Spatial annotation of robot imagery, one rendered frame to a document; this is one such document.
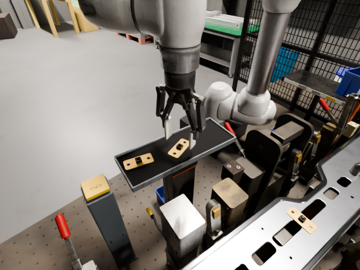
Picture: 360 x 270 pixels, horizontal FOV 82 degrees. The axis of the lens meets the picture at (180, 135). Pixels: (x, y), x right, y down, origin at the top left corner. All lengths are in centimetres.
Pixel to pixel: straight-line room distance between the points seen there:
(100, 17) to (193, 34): 20
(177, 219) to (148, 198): 55
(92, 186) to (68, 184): 167
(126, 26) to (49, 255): 92
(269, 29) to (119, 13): 65
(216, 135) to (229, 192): 19
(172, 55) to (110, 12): 15
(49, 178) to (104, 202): 182
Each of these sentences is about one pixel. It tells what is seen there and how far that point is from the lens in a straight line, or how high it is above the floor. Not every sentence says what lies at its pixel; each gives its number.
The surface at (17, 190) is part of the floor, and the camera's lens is 247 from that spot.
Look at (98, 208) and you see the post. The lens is 62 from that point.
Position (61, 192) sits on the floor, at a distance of 224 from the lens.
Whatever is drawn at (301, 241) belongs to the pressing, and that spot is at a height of 100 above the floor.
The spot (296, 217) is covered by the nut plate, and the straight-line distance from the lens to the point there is 78.
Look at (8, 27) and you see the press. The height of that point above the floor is 27.
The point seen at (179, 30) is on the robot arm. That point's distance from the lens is 43.
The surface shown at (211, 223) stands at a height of 105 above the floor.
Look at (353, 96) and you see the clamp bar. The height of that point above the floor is 121.
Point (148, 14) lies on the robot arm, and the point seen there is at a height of 153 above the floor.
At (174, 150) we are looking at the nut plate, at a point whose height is 116.
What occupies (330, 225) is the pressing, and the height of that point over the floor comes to 100.
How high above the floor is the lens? 161
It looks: 40 degrees down
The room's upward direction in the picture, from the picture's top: straight up
